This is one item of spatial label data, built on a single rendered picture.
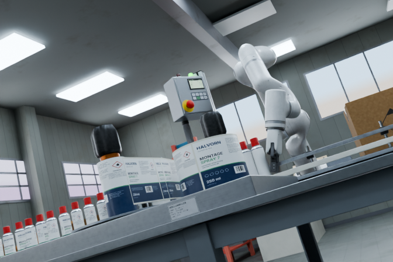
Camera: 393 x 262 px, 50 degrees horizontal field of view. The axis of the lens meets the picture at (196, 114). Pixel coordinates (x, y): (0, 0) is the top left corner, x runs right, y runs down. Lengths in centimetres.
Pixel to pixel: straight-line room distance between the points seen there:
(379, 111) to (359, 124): 10
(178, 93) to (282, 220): 111
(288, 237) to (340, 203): 640
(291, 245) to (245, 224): 637
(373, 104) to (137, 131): 1033
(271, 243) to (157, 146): 526
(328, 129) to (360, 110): 854
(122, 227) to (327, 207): 50
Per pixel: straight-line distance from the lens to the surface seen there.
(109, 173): 129
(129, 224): 109
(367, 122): 189
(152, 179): 140
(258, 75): 184
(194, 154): 117
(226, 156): 117
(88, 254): 108
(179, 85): 193
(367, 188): 91
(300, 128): 228
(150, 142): 1170
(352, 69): 1063
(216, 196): 99
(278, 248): 735
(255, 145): 176
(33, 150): 888
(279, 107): 173
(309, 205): 91
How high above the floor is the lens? 80
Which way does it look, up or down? 15 degrees up
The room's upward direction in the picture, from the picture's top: 17 degrees counter-clockwise
